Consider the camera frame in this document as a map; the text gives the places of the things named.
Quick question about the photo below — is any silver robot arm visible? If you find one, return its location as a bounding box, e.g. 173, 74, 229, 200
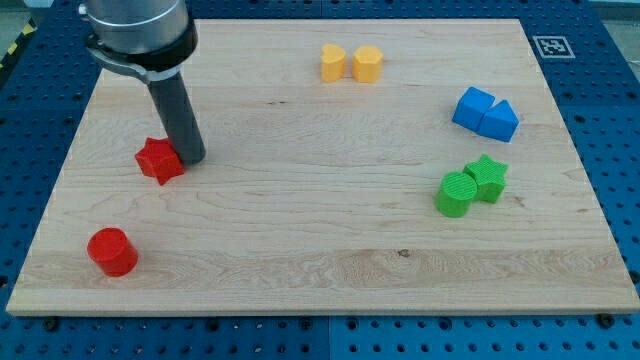
78, 0, 198, 84

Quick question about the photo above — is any wooden board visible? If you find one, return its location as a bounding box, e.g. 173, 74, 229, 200
7, 19, 639, 317

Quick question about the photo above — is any green cylinder block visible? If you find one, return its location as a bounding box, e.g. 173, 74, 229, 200
435, 172, 478, 218

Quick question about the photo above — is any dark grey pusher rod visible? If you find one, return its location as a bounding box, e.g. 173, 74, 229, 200
147, 72, 206, 166

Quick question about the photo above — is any green star block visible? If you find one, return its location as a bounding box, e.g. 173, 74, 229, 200
463, 154, 508, 203

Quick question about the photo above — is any red star block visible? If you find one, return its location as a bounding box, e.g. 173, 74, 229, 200
135, 137, 185, 186

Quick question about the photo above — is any blue cube block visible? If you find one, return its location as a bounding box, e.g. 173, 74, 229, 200
452, 87, 495, 131

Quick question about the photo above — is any red cylinder block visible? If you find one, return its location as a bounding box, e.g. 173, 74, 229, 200
87, 227, 138, 277

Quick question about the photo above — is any yellow pentagon block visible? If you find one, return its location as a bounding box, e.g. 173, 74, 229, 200
352, 46, 384, 83

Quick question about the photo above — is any blue triangle block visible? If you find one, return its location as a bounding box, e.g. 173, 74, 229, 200
476, 100, 519, 142

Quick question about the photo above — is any white fiducial marker tag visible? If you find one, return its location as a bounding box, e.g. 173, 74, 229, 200
532, 35, 575, 59

